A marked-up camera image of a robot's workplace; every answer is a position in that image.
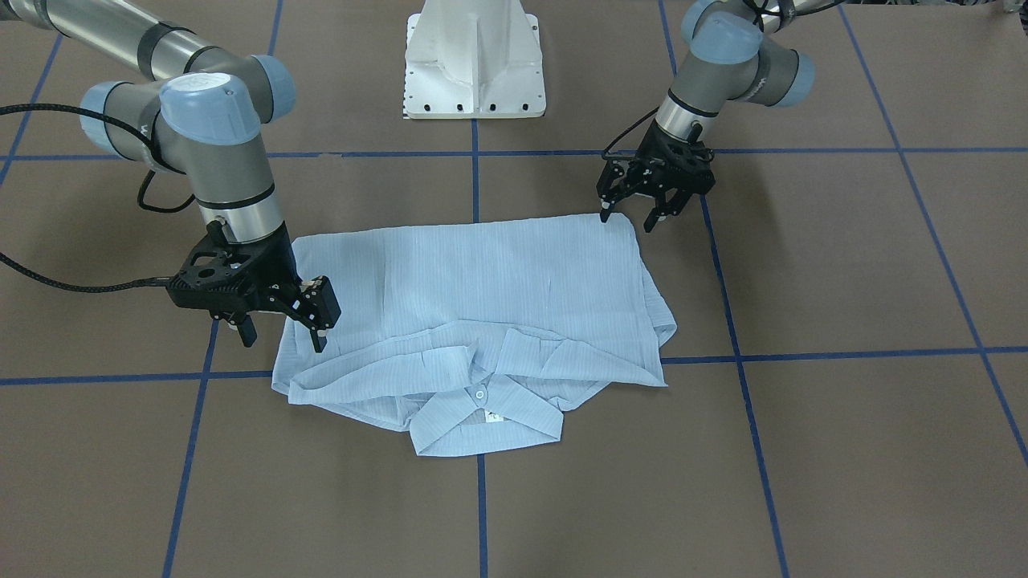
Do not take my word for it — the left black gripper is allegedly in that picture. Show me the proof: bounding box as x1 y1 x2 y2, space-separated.
596 128 715 233

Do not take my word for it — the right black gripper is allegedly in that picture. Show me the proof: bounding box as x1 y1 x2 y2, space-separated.
166 221 341 352

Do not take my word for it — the light blue button shirt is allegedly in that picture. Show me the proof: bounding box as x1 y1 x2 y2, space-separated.
271 214 678 458

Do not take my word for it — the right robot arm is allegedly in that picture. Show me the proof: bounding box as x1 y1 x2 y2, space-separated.
2 1 341 352

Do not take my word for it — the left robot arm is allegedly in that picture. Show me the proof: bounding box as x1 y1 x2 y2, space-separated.
596 1 836 231

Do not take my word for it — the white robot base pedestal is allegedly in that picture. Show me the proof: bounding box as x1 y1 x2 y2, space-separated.
402 1 547 120

